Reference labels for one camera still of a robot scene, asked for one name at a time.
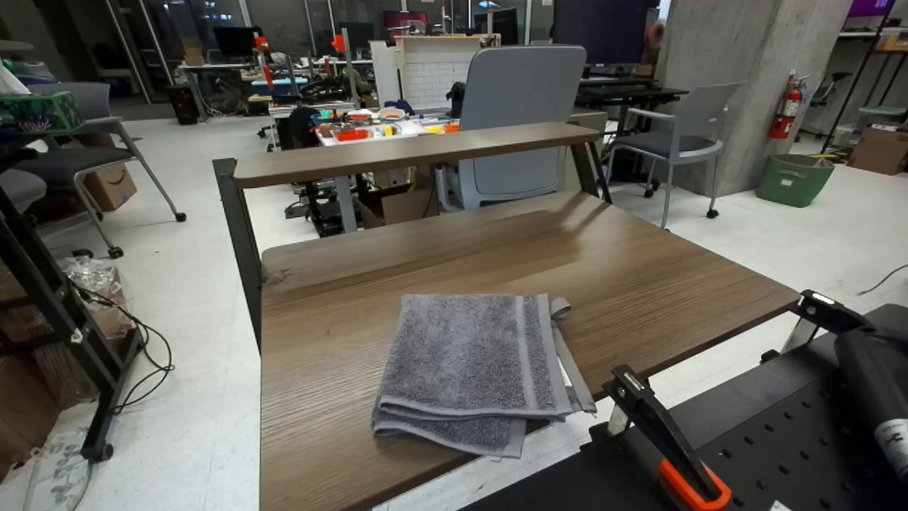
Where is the grey towel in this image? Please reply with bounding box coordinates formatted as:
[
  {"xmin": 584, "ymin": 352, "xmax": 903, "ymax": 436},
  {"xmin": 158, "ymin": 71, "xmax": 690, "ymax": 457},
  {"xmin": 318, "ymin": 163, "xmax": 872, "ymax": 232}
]
[{"xmin": 372, "ymin": 294, "xmax": 595, "ymax": 457}]

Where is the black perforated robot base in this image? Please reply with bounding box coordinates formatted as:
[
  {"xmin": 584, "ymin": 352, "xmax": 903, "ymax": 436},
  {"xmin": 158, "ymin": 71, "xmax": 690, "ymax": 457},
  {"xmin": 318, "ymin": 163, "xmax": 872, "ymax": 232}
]
[{"xmin": 466, "ymin": 334, "xmax": 908, "ymax": 511}]

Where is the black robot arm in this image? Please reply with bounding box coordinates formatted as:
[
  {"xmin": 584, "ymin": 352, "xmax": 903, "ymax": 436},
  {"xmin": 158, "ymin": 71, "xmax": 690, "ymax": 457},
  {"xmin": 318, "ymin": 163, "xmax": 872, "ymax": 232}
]
[{"xmin": 835, "ymin": 315, "xmax": 908, "ymax": 483}]

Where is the cluttered white work table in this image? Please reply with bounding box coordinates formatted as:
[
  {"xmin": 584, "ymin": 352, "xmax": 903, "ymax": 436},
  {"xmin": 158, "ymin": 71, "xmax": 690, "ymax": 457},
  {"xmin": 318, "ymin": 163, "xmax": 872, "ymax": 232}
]
[{"xmin": 315, "ymin": 108, "xmax": 460, "ymax": 148}]

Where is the wooden raised desk shelf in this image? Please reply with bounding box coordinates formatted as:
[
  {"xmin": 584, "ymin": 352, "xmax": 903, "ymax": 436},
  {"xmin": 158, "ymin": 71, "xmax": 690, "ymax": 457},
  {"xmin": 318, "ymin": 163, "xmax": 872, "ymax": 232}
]
[{"xmin": 213, "ymin": 121, "xmax": 611, "ymax": 334}]

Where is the grey office chair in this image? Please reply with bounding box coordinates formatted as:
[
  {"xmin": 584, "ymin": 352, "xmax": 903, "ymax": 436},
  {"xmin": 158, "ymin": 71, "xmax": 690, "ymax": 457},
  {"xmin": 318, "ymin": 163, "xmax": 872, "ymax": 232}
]
[{"xmin": 437, "ymin": 46, "xmax": 588, "ymax": 209}]

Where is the black orange bar clamp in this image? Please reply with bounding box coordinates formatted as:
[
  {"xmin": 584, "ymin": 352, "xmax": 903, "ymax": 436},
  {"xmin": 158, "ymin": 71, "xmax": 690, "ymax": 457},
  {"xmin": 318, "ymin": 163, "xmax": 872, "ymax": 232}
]
[{"xmin": 606, "ymin": 366, "xmax": 733, "ymax": 511}]

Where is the grey metal side chair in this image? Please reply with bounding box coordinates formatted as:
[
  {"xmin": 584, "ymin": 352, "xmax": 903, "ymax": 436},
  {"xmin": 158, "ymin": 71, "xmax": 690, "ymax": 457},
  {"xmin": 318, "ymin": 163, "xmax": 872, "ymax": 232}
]
[{"xmin": 606, "ymin": 85, "xmax": 738, "ymax": 226}]

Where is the green plastic bin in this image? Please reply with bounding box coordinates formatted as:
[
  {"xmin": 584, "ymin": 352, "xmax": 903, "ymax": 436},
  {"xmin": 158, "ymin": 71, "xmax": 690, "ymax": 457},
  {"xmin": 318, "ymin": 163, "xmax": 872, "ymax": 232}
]
[{"xmin": 754, "ymin": 154, "xmax": 835, "ymax": 207}]

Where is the cardboard box under chair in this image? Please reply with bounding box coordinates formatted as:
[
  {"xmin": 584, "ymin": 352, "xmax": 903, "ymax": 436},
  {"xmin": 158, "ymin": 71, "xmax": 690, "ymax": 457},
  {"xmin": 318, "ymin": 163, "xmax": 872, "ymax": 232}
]
[{"xmin": 84, "ymin": 163, "xmax": 135, "ymax": 212}]

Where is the red fire extinguisher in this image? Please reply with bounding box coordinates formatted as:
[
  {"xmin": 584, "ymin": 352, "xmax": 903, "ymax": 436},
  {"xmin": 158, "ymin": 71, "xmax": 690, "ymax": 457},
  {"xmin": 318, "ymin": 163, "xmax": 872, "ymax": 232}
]
[{"xmin": 769, "ymin": 74, "xmax": 806, "ymax": 142}]

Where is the black metal clamp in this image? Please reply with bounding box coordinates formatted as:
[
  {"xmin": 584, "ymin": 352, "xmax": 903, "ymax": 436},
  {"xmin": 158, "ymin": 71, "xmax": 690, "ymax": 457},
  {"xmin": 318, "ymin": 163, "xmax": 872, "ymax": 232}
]
[{"xmin": 760, "ymin": 290, "xmax": 874, "ymax": 362}]

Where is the grey chair at left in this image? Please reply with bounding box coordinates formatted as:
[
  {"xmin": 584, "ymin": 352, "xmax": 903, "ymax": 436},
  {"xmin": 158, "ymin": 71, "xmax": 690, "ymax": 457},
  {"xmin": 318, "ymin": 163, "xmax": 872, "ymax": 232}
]
[{"xmin": 2, "ymin": 81, "xmax": 184, "ymax": 257}]

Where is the cardboard box right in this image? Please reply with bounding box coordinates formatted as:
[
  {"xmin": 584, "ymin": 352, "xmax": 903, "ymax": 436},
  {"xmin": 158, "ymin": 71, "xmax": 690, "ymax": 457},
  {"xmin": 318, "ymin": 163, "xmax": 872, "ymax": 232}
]
[{"xmin": 848, "ymin": 127, "xmax": 908, "ymax": 175}]

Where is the black floor cable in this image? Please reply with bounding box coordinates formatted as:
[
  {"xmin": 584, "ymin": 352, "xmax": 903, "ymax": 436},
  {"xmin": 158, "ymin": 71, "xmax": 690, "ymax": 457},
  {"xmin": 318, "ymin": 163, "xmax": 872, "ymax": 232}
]
[{"xmin": 66, "ymin": 278, "xmax": 179, "ymax": 415}]

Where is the black metal stand frame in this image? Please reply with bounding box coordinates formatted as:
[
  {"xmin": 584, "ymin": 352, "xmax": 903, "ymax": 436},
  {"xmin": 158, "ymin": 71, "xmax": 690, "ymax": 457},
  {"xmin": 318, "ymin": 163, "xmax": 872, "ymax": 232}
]
[{"xmin": 0, "ymin": 190, "xmax": 148, "ymax": 462}]

